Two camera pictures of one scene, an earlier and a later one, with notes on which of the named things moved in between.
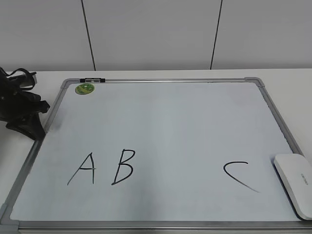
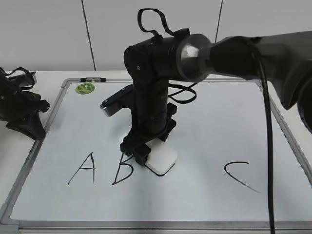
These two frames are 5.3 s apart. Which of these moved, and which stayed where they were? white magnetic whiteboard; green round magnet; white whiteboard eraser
Moved: white whiteboard eraser
Stayed: white magnetic whiteboard; green round magnet
